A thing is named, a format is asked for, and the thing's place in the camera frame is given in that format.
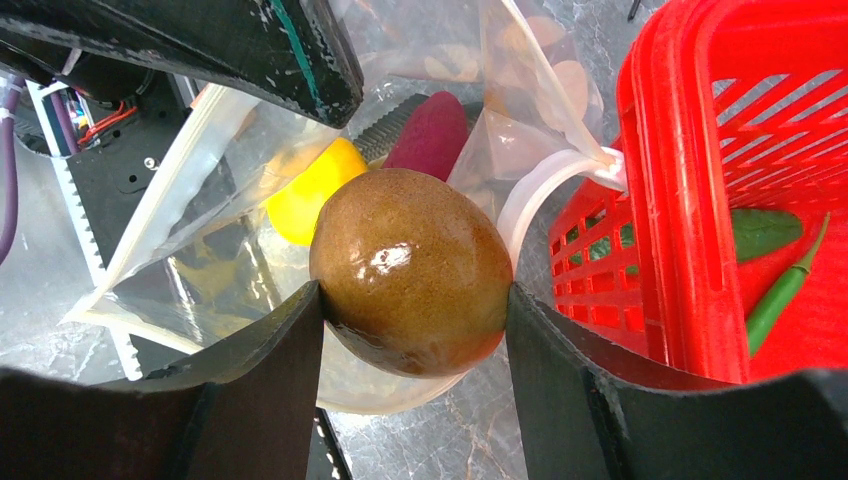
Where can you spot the purple toy vegetable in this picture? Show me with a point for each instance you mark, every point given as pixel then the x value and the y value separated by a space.
pixel 433 137

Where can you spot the green toy cucumber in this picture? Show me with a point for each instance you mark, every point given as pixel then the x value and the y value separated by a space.
pixel 757 233

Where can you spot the brown round toy mushroom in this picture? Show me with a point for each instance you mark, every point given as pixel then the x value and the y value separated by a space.
pixel 414 276

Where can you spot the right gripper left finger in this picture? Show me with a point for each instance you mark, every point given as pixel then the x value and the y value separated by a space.
pixel 240 409

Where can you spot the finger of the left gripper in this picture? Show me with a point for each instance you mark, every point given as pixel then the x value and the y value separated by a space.
pixel 294 54

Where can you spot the long green chili pepper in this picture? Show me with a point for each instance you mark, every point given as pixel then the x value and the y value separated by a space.
pixel 762 319

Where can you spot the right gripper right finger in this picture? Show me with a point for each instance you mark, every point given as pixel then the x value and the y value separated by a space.
pixel 591 409

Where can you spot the yellow toy pepper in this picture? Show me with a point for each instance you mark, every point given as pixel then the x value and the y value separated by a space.
pixel 293 211

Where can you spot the red plastic basket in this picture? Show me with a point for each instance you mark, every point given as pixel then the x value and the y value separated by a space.
pixel 723 105

